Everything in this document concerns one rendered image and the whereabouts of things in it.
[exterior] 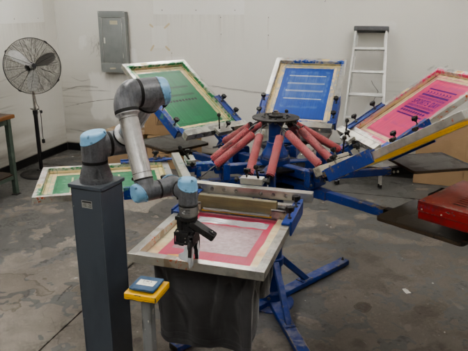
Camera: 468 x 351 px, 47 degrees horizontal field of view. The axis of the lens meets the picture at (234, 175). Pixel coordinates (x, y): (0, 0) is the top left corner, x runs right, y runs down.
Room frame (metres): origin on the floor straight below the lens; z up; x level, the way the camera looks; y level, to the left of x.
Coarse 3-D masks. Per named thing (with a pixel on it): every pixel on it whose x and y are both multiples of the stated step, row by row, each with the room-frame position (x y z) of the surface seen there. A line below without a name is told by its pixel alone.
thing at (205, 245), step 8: (208, 216) 2.54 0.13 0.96; (216, 216) 2.54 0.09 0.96; (224, 216) 2.54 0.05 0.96; (232, 216) 2.54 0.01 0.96; (208, 224) 2.43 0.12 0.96; (216, 224) 2.43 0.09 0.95; (224, 224) 2.43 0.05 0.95; (216, 232) 2.34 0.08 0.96; (200, 240) 2.25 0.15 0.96; (208, 240) 2.25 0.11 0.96; (216, 240) 2.25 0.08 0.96; (168, 248) 2.16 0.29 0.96; (176, 248) 2.16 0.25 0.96; (200, 248) 2.16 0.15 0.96; (208, 248) 2.16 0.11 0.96; (200, 256) 2.08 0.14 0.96
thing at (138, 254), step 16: (160, 224) 2.35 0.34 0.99; (144, 240) 2.17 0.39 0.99; (128, 256) 2.04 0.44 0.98; (144, 256) 2.02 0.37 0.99; (160, 256) 2.01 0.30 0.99; (176, 256) 2.01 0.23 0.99; (272, 256) 2.01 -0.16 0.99; (208, 272) 1.94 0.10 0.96; (224, 272) 1.92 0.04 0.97; (240, 272) 1.90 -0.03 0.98; (256, 272) 1.88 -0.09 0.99
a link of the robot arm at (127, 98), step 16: (128, 80) 2.13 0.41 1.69; (128, 96) 2.07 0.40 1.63; (128, 112) 2.05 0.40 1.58; (128, 128) 2.03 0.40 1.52; (128, 144) 2.02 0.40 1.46; (144, 144) 2.04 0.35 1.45; (144, 160) 2.00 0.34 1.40; (144, 176) 1.97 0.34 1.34; (144, 192) 1.94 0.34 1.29; (160, 192) 1.98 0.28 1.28
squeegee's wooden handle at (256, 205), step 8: (200, 200) 2.58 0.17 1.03; (208, 200) 2.56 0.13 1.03; (216, 200) 2.55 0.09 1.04; (224, 200) 2.54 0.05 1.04; (232, 200) 2.53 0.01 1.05; (240, 200) 2.51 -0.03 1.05; (248, 200) 2.50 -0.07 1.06; (256, 200) 2.49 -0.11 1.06; (264, 200) 2.49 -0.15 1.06; (224, 208) 2.54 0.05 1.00; (232, 208) 2.53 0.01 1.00; (240, 208) 2.51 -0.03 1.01; (248, 208) 2.50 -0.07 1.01; (256, 208) 2.49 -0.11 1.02; (264, 208) 2.48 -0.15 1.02; (272, 208) 2.46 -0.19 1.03
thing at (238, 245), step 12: (228, 228) 2.38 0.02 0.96; (240, 228) 2.38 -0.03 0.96; (252, 228) 2.38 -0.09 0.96; (228, 240) 2.25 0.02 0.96; (240, 240) 2.25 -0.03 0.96; (252, 240) 2.25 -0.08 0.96; (264, 240) 2.25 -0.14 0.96; (216, 252) 2.12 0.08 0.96; (228, 252) 2.12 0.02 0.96; (240, 252) 2.12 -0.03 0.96; (252, 252) 2.12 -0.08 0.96; (240, 264) 2.01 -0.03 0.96
